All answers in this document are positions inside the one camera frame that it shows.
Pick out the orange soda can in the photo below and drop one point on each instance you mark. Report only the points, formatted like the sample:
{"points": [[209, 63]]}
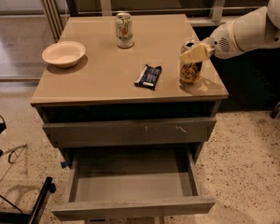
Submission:
{"points": [[189, 71]]}

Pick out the grey drawer cabinet beige top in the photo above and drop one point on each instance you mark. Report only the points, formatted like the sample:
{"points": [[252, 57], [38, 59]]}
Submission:
{"points": [[101, 86]]}

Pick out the dark blue snack wrapper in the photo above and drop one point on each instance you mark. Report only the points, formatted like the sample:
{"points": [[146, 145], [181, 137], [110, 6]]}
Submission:
{"points": [[148, 77]]}

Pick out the white green soda can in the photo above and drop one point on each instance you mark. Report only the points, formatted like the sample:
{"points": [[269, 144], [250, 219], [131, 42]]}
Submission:
{"points": [[124, 30]]}

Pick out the open grey middle drawer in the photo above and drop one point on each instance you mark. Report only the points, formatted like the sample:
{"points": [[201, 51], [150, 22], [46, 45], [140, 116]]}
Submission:
{"points": [[137, 181]]}

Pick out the metal railing frame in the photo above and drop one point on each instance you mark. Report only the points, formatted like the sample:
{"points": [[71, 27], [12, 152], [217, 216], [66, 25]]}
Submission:
{"points": [[201, 12]]}

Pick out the closed grey top drawer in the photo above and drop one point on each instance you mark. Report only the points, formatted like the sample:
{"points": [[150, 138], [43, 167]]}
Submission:
{"points": [[129, 132]]}

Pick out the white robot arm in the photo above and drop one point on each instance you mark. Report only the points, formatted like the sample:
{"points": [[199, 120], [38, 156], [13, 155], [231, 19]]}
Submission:
{"points": [[259, 29]]}

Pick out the small grey floor object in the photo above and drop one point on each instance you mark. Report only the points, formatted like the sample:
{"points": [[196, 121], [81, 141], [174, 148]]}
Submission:
{"points": [[275, 114]]}

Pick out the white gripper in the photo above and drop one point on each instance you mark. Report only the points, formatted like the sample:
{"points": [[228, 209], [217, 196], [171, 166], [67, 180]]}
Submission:
{"points": [[221, 42]]}

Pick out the white paper bowl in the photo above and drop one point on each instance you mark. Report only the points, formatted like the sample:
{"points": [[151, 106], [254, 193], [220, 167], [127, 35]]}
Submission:
{"points": [[64, 54]]}

